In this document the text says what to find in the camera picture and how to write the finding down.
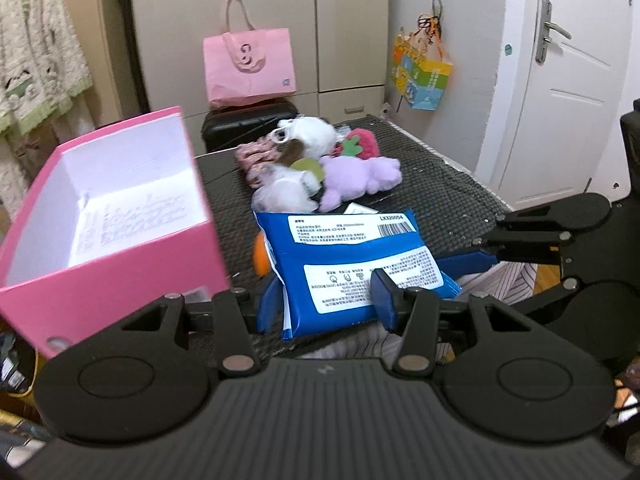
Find green brown plush toy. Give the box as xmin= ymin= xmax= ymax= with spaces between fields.
xmin=277 ymin=139 xmax=324 ymax=182

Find silver door handle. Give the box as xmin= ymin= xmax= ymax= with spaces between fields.
xmin=535 ymin=0 xmax=573 ymax=65

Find blue wet wipes pack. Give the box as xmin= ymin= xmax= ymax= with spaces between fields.
xmin=255 ymin=210 xmax=461 ymax=340

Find pink storage box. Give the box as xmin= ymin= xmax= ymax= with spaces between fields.
xmin=1 ymin=107 xmax=230 ymax=356

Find beige wardrobe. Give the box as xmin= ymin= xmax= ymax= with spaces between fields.
xmin=131 ymin=0 xmax=390 ymax=128

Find pink patterned fabric scrunchie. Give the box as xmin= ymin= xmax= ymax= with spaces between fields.
xmin=234 ymin=136 xmax=280 ymax=188

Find colorful hanging paper bag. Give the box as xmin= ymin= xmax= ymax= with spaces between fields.
xmin=390 ymin=0 xmax=454 ymax=112

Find white round plush toy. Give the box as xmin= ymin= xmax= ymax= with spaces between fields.
xmin=268 ymin=116 xmax=337 ymax=159

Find white fluffy mesh item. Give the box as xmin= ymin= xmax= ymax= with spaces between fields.
xmin=252 ymin=162 xmax=321 ymax=214

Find orange ball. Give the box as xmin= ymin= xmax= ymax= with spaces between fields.
xmin=253 ymin=232 xmax=271 ymax=278

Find red strawberry plush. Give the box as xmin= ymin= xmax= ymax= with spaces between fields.
xmin=332 ymin=128 xmax=381 ymax=159

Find white door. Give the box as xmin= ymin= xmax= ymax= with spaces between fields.
xmin=491 ymin=0 xmax=634 ymax=209

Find white green knitted cardigan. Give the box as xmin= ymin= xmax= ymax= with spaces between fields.
xmin=1 ymin=0 xmax=93 ymax=134

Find black suitcase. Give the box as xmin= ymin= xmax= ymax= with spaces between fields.
xmin=201 ymin=99 xmax=298 ymax=153

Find black mesh table mat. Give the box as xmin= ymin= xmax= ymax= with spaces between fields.
xmin=186 ymin=114 xmax=511 ymax=366

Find purple plush toy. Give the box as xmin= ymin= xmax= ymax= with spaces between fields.
xmin=319 ymin=156 xmax=402 ymax=212

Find pink tote bag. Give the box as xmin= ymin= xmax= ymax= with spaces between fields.
xmin=203 ymin=0 xmax=297 ymax=110

